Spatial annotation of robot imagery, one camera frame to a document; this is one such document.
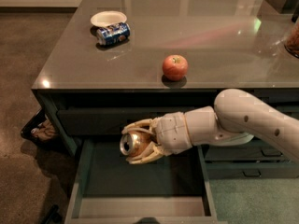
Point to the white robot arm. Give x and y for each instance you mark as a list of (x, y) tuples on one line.
[(235, 118)]

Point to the red apple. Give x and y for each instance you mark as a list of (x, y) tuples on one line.
[(175, 67)]

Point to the black object on floor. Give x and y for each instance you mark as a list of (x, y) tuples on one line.
[(53, 216)]

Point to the top right drawer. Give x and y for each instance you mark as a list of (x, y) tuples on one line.
[(291, 110)]

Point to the blue soda can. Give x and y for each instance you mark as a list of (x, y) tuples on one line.
[(113, 34)]

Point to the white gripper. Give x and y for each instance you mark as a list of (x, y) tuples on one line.
[(172, 132)]

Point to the black bin with trash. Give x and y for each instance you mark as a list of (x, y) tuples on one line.
[(39, 129)]

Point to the open middle drawer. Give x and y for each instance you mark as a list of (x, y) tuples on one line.
[(108, 190)]

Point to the closed top left drawer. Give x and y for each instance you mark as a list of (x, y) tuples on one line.
[(109, 120)]

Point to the glass jar with snacks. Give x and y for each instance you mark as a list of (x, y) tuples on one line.
[(292, 41)]

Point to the orange soda can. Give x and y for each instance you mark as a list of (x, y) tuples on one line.
[(133, 143)]

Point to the white paper bowl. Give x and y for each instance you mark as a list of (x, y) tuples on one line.
[(106, 18)]

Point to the middle right drawer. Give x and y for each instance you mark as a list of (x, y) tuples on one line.
[(256, 150)]

